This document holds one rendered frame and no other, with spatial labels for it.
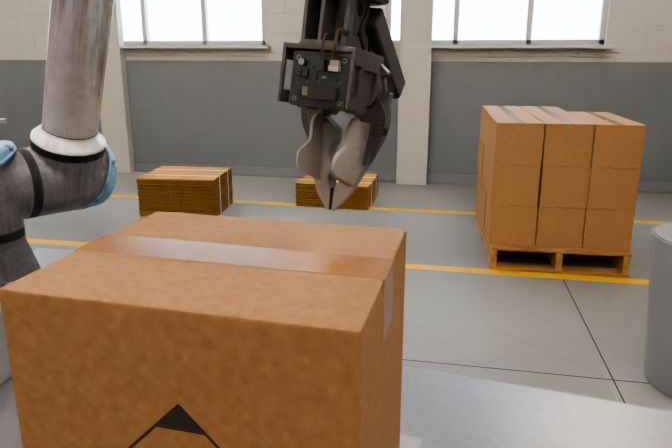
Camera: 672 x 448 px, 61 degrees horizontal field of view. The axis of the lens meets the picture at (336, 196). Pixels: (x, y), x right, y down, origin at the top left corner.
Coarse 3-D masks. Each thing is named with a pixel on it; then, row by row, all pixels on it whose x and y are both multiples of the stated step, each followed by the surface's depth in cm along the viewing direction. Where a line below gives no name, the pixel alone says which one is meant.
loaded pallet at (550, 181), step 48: (480, 144) 433; (528, 144) 338; (576, 144) 333; (624, 144) 329; (480, 192) 417; (528, 192) 344; (576, 192) 340; (624, 192) 335; (528, 240) 351; (576, 240) 346; (624, 240) 342
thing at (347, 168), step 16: (352, 128) 53; (368, 128) 54; (352, 144) 54; (336, 160) 52; (352, 160) 55; (336, 176) 52; (352, 176) 55; (336, 192) 56; (352, 192) 56; (336, 208) 57
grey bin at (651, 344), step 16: (656, 240) 220; (656, 256) 221; (656, 272) 221; (656, 288) 222; (656, 304) 223; (656, 320) 223; (656, 336) 224; (656, 352) 225; (656, 368) 226; (656, 384) 227
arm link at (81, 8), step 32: (64, 0) 83; (96, 0) 84; (64, 32) 85; (96, 32) 86; (64, 64) 87; (96, 64) 89; (64, 96) 89; (96, 96) 92; (64, 128) 91; (96, 128) 95; (64, 160) 92; (96, 160) 96; (64, 192) 94; (96, 192) 99
